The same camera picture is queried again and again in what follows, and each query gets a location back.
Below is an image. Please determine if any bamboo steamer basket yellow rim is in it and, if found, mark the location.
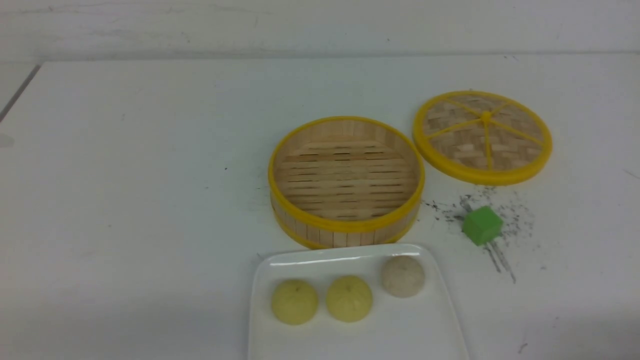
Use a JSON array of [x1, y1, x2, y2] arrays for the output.
[[267, 116, 426, 249]]

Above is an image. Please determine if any bamboo steamer lid yellow rim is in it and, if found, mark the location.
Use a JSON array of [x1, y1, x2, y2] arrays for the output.
[[413, 89, 553, 186]]

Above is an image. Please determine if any green cube block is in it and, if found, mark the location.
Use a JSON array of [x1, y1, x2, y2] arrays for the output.
[[462, 206, 504, 247]]

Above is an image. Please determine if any yellow steamed bun back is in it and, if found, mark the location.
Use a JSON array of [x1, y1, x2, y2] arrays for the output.
[[326, 275, 374, 323]]

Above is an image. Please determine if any white rectangular plate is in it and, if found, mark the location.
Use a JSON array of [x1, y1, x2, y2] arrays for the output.
[[247, 244, 470, 360]]

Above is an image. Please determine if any white steamed bun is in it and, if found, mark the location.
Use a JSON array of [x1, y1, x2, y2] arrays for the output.
[[381, 255, 426, 299]]

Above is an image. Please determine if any yellow steamed bun front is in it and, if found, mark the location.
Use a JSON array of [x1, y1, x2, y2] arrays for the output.
[[270, 279, 319, 326]]

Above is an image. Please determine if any yellow steamed bun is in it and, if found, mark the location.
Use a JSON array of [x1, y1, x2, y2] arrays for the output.
[[326, 275, 374, 323], [270, 279, 319, 326]]

